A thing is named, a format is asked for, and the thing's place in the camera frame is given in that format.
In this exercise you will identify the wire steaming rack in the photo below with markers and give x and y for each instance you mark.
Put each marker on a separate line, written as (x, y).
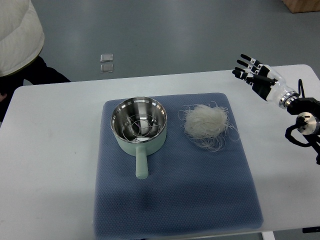
(140, 129)

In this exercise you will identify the mint green steel pot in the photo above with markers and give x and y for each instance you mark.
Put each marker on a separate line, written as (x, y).
(139, 107)

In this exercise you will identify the person in white jacket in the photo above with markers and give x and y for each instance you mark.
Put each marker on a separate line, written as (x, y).
(21, 42)

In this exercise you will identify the blue quilted mat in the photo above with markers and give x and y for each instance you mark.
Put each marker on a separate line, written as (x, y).
(189, 190)

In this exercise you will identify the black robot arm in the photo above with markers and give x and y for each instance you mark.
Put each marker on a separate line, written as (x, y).
(307, 123)

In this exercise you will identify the white table leg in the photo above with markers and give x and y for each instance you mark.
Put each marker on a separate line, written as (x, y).
(268, 235)

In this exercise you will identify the white vermicelli bundle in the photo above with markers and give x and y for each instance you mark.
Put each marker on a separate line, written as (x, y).
(208, 126)

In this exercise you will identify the upper metal floor plate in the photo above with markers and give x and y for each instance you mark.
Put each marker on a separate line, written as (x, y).
(106, 57)

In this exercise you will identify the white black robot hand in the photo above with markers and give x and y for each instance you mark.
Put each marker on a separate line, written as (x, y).
(265, 81)

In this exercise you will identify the wooden box corner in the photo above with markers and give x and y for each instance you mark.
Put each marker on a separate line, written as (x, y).
(302, 6)

